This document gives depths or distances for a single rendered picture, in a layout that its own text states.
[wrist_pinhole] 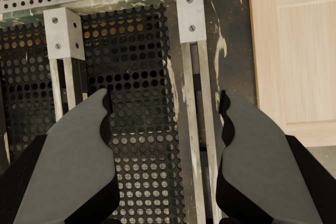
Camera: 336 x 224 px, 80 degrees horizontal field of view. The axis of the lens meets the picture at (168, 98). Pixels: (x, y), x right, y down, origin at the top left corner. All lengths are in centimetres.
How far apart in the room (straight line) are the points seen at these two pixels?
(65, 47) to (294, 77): 58
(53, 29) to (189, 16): 34
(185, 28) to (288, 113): 33
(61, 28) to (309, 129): 67
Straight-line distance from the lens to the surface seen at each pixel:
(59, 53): 59
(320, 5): 65
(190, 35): 49
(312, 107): 61
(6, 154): 80
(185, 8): 51
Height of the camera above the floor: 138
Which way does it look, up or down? 32 degrees down
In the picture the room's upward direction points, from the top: 179 degrees clockwise
